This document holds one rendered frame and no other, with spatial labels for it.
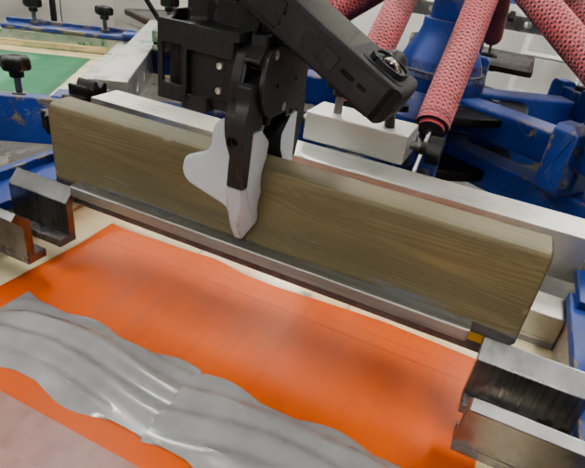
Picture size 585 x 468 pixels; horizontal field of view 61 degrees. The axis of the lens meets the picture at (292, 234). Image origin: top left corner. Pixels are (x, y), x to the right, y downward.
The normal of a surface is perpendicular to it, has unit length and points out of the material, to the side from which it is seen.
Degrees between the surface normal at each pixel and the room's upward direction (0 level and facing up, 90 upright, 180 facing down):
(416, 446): 0
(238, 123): 78
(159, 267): 0
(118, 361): 33
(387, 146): 90
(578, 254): 90
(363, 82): 89
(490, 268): 90
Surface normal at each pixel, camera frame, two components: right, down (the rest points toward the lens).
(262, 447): -0.06, -0.49
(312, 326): 0.12, -0.86
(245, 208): 0.38, 0.75
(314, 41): -0.45, 0.39
